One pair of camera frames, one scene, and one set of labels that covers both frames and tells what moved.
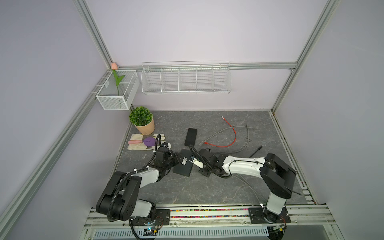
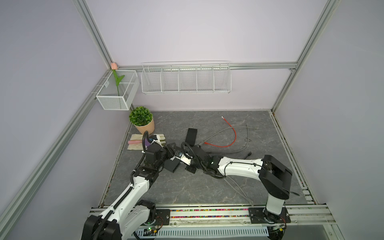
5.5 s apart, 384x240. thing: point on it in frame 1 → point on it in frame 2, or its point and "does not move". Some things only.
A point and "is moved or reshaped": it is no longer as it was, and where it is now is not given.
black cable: x=260 y=147 is moved or reshaped
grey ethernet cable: x=251 y=188 → x=246 y=197
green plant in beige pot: x=143 y=119 does not move
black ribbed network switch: x=191 y=137 does not move
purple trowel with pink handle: x=149 y=141 does not move
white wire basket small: x=113 y=97 does not move
